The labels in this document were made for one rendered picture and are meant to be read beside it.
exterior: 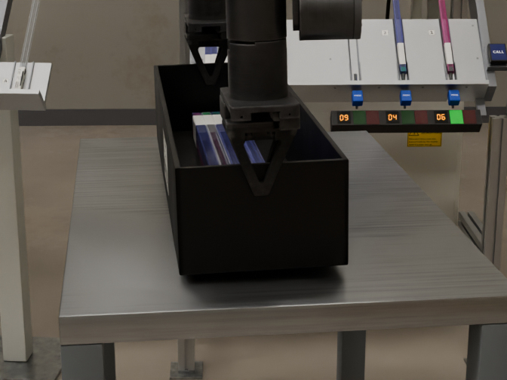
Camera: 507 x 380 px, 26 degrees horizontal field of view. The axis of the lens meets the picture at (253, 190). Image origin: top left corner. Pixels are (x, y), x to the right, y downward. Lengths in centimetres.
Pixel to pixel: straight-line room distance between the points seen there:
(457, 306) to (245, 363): 174
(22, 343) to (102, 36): 268
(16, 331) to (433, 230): 169
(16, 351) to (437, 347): 108
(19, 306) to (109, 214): 146
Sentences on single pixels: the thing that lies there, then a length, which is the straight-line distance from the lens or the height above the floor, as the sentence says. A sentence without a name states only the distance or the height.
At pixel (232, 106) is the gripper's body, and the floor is 99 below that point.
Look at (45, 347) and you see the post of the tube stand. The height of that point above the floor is 1.
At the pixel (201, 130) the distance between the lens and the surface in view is 150.
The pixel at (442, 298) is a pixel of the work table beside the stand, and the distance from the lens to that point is 109.
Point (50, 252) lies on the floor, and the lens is 362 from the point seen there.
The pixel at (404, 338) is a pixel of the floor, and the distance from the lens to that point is 296.
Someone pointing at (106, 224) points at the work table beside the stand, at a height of 80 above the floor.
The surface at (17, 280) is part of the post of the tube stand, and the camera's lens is 276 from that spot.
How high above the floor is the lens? 120
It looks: 17 degrees down
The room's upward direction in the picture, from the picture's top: straight up
